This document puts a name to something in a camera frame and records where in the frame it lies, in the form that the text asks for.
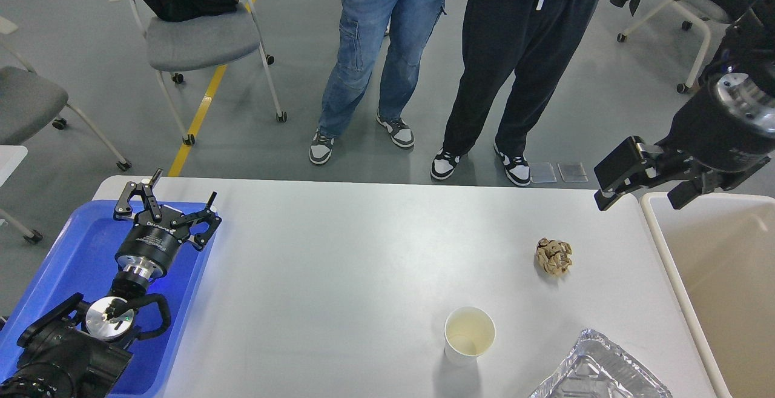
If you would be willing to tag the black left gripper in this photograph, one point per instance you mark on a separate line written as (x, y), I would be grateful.
(152, 238)

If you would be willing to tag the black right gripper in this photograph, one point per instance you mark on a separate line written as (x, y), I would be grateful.
(728, 125)

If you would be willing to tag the white paper cup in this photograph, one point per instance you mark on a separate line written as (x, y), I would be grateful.
(469, 332)

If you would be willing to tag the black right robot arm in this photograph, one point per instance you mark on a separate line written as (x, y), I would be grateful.
(744, 56)

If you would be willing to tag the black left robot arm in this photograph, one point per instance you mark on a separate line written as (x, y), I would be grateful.
(105, 314)

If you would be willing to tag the white chair at right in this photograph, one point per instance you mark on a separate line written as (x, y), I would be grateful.
(695, 12)

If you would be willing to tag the beige plastic bin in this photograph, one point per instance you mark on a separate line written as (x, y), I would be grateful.
(719, 255)

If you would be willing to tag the crumpled brown paper ball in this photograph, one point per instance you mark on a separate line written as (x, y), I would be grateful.
(553, 256)

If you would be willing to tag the grey chair with black jacket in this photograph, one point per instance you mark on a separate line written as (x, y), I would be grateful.
(207, 41)

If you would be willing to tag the grey chair at left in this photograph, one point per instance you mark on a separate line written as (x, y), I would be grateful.
(29, 102)

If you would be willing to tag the aluminium foil tray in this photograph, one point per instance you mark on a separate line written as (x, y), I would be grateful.
(597, 367)

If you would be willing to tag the person in black trousers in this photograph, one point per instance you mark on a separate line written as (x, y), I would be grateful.
(534, 40)

